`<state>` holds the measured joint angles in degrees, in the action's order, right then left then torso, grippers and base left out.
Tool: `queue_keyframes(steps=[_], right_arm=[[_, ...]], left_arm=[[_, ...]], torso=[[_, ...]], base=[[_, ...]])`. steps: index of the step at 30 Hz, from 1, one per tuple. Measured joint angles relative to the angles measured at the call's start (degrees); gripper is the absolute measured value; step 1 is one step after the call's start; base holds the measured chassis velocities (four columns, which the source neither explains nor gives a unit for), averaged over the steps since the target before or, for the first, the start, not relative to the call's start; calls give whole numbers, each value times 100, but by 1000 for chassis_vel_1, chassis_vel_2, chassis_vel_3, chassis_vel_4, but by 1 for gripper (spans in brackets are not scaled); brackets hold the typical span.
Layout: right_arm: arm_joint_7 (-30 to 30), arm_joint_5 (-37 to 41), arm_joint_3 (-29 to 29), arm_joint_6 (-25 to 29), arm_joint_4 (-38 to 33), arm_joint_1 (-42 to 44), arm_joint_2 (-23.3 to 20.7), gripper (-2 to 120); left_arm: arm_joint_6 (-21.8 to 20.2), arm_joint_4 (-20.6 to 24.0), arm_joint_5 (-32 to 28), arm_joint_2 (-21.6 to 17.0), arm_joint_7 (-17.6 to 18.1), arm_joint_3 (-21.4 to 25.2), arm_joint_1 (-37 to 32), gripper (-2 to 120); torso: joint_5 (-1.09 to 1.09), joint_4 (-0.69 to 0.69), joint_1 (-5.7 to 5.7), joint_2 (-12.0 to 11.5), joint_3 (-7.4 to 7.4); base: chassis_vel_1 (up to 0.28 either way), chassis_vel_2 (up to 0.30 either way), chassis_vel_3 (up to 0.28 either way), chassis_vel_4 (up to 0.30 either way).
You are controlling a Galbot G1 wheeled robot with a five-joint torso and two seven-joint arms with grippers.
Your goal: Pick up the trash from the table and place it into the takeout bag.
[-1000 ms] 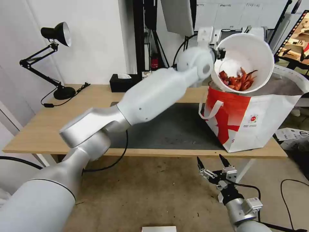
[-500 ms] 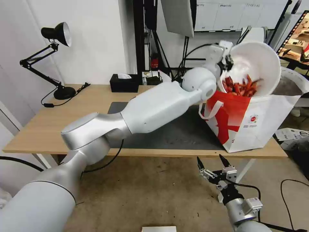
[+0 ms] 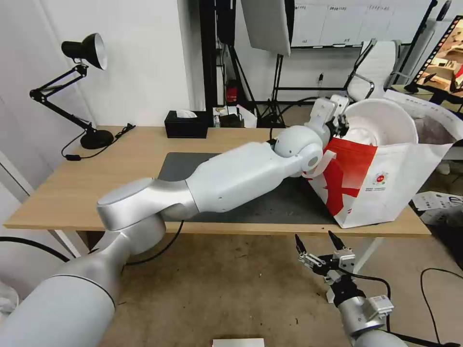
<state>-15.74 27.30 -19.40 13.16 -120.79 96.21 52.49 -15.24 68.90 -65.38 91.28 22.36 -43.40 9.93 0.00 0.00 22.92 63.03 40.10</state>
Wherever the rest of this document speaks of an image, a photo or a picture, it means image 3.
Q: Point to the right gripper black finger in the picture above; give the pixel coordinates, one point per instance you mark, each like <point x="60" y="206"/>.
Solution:
<point x="310" y="259"/>
<point x="337" y="243"/>

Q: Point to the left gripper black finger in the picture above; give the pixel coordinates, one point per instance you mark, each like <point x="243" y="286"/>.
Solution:
<point x="343" y="122"/>

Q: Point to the red and white takeout bag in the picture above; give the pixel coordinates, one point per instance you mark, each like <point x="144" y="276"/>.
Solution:
<point x="369" y="180"/>

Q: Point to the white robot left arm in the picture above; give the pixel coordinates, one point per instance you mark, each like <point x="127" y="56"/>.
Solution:
<point x="231" y="177"/>

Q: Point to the white table leg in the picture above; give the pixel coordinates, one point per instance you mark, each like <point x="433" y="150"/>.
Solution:
<point x="367" y="253"/>

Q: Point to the large white foam bowl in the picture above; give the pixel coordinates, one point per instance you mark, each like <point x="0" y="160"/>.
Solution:
<point x="379" y="123"/>

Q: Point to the white office chair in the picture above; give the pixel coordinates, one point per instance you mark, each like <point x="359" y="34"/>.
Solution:
<point x="374" y="68"/>

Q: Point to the dark grey desk mat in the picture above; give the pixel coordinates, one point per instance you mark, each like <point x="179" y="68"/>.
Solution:
<point x="275" y="206"/>

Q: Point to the black light stand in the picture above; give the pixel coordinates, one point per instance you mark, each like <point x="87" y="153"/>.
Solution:
<point x="275" y="86"/>

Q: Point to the red fire extinguisher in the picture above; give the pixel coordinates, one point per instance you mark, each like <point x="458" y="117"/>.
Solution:
<point x="231" y="92"/>

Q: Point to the printed white cardboard box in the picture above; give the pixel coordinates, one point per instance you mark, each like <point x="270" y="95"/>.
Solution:
<point x="439" y="204"/>

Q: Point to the white robot front shell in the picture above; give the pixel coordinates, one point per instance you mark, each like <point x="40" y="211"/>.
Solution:
<point x="238" y="342"/>

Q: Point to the computer monitor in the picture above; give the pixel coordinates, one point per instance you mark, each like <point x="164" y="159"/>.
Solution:
<point x="443" y="58"/>

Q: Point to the white softbox light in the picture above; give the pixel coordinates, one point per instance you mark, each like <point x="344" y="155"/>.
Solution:
<point x="266" y="23"/>

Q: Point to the black tissue box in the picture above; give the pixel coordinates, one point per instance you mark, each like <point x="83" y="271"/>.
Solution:
<point x="186" y="124"/>

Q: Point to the black desk lamp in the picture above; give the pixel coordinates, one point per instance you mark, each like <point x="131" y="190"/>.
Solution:
<point x="85" y="90"/>

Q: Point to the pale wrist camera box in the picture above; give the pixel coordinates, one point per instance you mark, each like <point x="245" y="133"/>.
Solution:
<point x="344" y="259"/>

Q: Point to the white wall board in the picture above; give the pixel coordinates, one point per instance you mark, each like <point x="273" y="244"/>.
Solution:
<point x="361" y="21"/>

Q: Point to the black metal frame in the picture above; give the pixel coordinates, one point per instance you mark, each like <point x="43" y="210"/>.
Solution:
<point x="209" y="54"/>

